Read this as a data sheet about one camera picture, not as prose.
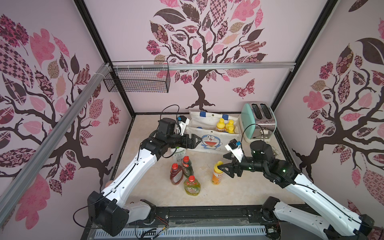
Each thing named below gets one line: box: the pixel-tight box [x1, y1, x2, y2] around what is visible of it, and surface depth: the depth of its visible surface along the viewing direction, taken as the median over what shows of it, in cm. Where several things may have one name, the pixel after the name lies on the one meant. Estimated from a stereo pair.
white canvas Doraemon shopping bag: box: [182, 111, 241, 155], surface depth 89 cm
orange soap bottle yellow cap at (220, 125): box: [216, 118, 226, 132], surface depth 89 cm
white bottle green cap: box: [174, 146, 186, 163], surface depth 87 cm
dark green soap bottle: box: [182, 155, 194, 178], surface depth 78 cm
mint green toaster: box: [238, 102, 277, 143], surface depth 98 cm
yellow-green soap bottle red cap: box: [183, 175, 201, 197], surface depth 74 cm
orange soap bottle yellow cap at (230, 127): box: [225, 119, 235, 134], surface depth 87 cm
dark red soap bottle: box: [170, 163, 184, 185], surface depth 76 cm
